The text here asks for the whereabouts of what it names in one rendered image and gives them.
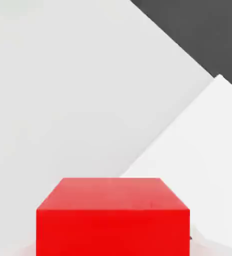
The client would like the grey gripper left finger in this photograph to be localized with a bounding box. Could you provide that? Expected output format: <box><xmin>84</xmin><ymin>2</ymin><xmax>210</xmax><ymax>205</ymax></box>
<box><xmin>20</xmin><ymin>236</ymin><xmax>37</xmax><ymax>256</ymax></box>

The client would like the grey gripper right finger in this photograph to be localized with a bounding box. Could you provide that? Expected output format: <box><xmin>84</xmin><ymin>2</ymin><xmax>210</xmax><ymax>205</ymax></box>
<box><xmin>189</xmin><ymin>225</ymin><xmax>231</xmax><ymax>256</ymax></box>

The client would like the small red cube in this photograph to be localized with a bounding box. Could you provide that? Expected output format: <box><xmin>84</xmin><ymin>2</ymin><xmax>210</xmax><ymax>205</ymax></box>
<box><xmin>36</xmin><ymin>177</ymin><xmax>190</xmax><ymax>256</ymax></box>

